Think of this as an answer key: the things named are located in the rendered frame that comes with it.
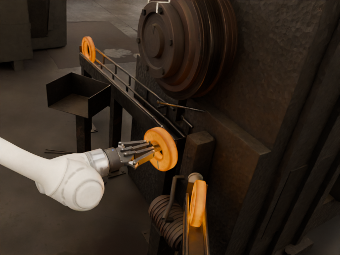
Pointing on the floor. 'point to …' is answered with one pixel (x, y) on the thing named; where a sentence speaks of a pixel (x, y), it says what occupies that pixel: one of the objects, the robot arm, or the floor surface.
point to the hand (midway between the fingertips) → (160, 144)
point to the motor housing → (165, 227)
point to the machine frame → (263, 128)
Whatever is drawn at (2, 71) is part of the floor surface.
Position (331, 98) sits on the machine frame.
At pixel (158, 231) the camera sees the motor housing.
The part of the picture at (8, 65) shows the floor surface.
